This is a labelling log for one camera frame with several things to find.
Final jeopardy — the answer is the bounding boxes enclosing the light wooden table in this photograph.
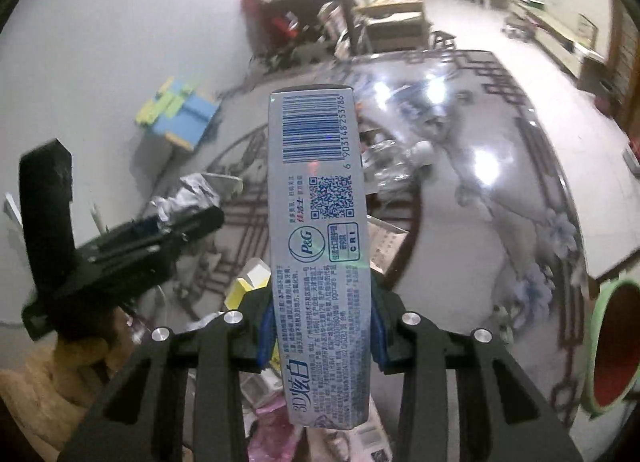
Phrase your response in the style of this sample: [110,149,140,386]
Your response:
[350,0,431,50]

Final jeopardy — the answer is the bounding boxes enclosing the person's left forearm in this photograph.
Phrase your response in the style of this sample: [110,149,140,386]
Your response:
[0,337,128,449]

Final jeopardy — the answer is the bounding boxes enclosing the long low beige cabinet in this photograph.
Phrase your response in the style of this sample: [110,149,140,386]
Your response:
[520,0,608,88]

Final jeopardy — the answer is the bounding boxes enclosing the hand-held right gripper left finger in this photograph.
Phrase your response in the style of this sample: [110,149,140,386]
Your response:
[57,286,275,462]

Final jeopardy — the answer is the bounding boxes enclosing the open cardboard box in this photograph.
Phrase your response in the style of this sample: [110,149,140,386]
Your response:
[367,215,421,288]

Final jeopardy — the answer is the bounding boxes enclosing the white plastic bottle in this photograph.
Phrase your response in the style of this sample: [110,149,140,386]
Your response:
[407,139,436,165]

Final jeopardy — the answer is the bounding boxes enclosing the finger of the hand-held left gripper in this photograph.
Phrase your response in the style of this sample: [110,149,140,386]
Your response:
[127,206,225,244]
[87,235,188,269]

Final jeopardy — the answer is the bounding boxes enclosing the green bucket red inside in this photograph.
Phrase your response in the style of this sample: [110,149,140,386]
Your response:
[585,278,640,415]

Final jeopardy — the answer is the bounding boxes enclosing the silver toothpaste box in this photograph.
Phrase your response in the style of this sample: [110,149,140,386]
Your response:
[267,85,374,431]

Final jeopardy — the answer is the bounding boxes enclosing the silver foil wrapper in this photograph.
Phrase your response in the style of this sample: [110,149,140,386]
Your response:
[150,173,223,233]

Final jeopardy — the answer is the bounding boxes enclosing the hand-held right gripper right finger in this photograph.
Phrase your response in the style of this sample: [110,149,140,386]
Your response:
[371,286,585,462]

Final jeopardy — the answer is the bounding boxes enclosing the dark wooden cabinet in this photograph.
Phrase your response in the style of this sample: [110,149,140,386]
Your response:
[242,0,371,68]

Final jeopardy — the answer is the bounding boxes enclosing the small yellow box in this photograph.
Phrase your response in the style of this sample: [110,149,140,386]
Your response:
[225,277,258,313]

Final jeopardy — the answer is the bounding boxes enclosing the clear plastic wrapper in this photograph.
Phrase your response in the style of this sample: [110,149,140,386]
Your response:
[360,139,426,193]

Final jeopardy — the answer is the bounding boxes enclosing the pink plastic bag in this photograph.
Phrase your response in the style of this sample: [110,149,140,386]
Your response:
[247,404,308,462]

